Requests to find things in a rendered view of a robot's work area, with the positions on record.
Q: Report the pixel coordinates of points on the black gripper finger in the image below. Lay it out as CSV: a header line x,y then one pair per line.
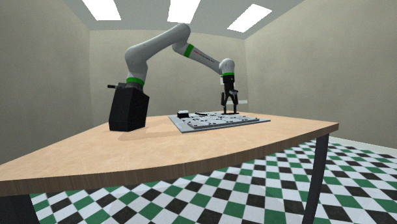
x,y
222,100
235,101

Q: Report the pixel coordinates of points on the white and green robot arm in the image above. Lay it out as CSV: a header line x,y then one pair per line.
x,y
136,57

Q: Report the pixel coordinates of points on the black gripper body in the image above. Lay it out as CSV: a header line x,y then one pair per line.
x,y
228,86

